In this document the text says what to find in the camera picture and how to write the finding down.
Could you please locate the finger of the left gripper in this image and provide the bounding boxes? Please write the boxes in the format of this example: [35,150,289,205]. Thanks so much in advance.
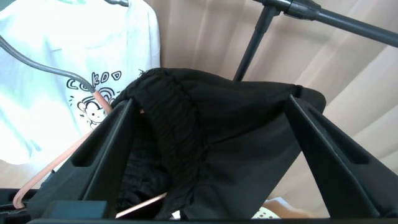
[0,187,38,218]

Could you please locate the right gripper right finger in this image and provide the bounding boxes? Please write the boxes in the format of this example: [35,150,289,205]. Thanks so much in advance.
[284,94,398,218]

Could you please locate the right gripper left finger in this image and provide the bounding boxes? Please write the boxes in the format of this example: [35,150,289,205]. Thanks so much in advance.
[27,98,137,220]

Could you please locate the black garment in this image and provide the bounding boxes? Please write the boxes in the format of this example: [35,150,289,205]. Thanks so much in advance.
[111,67,327,220]

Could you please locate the white garment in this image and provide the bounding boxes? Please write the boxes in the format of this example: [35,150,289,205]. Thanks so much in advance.
[0,0,162,172]

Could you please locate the white laundry basket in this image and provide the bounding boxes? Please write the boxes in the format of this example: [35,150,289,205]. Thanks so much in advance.
[251,207,280,220]

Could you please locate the black clothes rack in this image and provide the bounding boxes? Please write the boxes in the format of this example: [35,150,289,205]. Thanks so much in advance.
[232,0,398,82]

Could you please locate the beige curtain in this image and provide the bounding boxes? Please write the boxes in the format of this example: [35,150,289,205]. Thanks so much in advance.
[144,0,398,218]

